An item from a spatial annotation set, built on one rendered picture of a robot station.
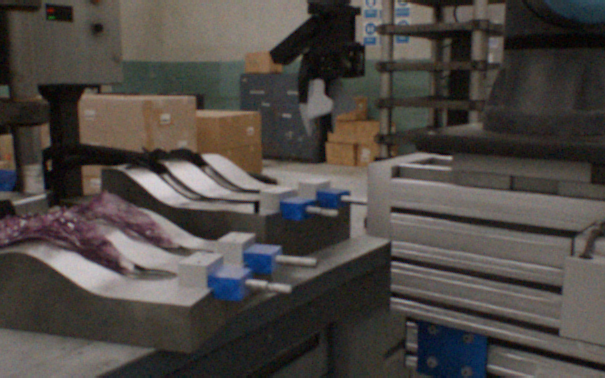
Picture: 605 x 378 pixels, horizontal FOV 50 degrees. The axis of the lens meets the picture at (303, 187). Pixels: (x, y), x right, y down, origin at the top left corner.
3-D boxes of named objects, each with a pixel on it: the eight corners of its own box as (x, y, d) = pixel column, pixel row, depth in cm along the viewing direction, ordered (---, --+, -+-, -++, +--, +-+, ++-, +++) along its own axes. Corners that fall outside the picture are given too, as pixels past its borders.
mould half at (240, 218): (350, 238, 121) (351, 166, 118) (265, 272, 100) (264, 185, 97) (160, 208, 148) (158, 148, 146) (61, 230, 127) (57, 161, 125)
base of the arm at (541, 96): (643, 128, 73) (652, 37, 71) (614, 139, 61) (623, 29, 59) (509, 122, 82) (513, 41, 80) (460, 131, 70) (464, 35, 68)
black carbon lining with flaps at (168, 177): (305, 203, 118) (305, 151, 116) (249, 219, 105) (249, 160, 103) (168, 185, 137) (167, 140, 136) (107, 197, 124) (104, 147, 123)
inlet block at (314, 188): (378, 216, 110) (378, 184, 109) (363, 221, 106) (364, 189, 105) (313, 207, 117) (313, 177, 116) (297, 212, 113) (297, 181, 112)
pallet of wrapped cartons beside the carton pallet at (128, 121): (208, 206, 553) (205, 95, 538) (143, 225, 485) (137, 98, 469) (103, 193, 612) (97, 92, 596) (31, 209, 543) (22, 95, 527)
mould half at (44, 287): (272, 282, 95) (271, 208, 93) (191, 353, 71) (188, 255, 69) (-9, 255, 110) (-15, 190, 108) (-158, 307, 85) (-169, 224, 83)
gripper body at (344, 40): (342, 81, 103) (343, 1, 101) (297, 80, 108) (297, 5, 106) (365, 80, 109) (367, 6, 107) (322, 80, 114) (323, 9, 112)
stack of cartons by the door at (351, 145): (398, 166, 799) (400, 97, 785) (386, 169, 772) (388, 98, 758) (337, 161, 845) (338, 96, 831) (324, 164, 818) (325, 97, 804)
